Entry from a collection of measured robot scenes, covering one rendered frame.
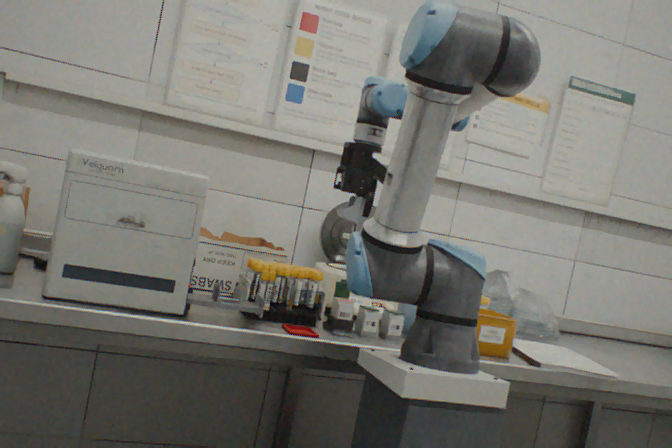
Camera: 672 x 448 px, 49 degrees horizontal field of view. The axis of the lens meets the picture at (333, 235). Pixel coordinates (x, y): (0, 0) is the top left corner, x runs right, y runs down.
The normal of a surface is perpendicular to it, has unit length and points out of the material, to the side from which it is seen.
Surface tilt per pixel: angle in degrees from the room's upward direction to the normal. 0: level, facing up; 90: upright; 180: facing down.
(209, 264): 88
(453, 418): 90
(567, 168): 94
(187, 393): 90
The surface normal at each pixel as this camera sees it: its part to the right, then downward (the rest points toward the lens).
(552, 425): 0.33, 0.12
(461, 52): 0.11, 0.41
